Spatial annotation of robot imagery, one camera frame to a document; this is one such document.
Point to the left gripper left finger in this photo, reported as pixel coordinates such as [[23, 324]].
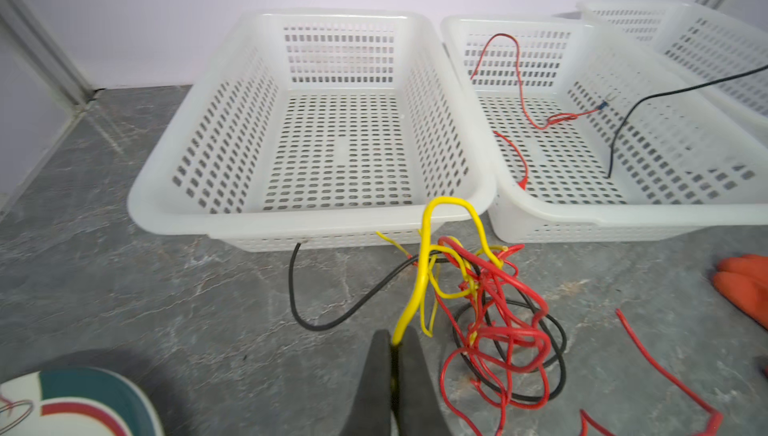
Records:
[[371, 410]]

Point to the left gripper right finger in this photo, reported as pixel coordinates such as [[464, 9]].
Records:
[[417, 409]]

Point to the left white plastic basket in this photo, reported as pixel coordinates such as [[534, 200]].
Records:
[[319, 128]]

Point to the white plastic basket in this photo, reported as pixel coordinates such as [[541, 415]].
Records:
[[319, 128], [699, 45], [591, 139]]

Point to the green rimmed white plate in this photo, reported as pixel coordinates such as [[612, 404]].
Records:
[[76, 401]]

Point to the middle white plastic basket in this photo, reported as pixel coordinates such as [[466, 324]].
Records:
[[591, 139]]

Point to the orange coated work glove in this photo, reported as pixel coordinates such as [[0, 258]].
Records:
[[743, 281]]

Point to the right white plastic basket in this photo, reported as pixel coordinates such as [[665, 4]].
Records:
[[699, 45]]

